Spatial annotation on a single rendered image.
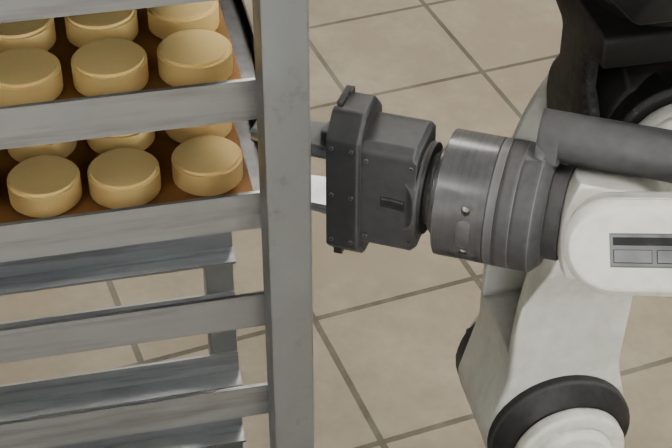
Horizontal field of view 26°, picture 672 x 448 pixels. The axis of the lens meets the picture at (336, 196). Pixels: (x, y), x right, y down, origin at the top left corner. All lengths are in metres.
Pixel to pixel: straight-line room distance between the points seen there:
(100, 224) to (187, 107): 0.11
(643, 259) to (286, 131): 0.24
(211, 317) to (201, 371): 0.62
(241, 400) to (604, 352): 0.44
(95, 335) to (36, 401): 0.62
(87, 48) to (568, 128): 0.32
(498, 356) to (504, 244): 0.46
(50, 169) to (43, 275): 0.52
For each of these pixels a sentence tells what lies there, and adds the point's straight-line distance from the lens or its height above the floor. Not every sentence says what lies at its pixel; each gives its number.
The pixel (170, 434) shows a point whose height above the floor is 0.41.
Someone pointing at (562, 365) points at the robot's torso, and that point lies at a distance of 1.41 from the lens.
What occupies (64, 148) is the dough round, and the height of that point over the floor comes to 1.05.
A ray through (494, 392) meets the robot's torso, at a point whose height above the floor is 0.65.
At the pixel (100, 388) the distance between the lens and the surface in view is 1.66.
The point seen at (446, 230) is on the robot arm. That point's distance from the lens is 0.97.
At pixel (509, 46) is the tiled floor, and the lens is 3.19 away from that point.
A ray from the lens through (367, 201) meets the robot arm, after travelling 1.00.
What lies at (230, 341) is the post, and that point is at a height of 0.54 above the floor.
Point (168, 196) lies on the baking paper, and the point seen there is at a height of 1.04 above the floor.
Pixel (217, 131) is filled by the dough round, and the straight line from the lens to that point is 1.06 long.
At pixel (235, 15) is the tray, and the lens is 1.05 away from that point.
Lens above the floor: 1.66
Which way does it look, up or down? 37 degrees down
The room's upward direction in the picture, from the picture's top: straight up
